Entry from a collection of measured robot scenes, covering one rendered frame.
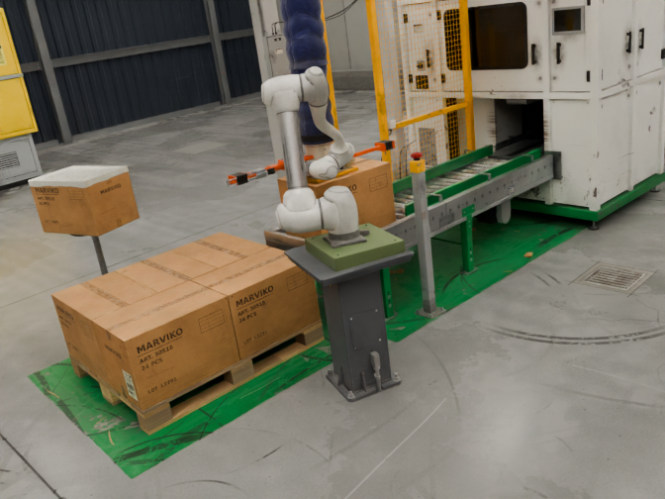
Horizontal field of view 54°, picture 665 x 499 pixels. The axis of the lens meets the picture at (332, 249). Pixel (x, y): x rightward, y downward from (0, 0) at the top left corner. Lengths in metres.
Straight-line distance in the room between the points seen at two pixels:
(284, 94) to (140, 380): 1.57
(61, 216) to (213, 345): 1.93
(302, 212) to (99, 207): 2.07
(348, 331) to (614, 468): 1.33
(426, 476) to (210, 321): 1.37
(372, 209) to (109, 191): 1.92
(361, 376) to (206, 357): 0.83
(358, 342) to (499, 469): 0.93
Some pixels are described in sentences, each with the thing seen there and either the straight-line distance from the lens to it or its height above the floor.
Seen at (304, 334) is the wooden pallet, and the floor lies 0.11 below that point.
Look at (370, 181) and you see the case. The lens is 4.09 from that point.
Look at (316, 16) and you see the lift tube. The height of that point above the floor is 1.87.
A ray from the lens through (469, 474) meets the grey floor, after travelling 2.98.
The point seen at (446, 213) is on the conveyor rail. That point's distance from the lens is 4.48.
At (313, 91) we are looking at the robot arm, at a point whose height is 1.54.
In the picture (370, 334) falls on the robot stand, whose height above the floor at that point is 0.32.
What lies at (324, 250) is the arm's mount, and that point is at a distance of 3.17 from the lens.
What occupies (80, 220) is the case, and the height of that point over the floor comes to 0.73.
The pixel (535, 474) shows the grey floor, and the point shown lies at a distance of 2.99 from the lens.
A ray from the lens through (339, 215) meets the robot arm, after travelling 3.16.
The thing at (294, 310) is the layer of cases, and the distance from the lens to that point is 3.87.
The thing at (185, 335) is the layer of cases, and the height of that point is 0.43.
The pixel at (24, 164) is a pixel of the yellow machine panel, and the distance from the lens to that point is 10.91.
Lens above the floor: 1.92
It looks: 20 degrees down
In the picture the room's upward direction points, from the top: 8 degrees counter-clockwise
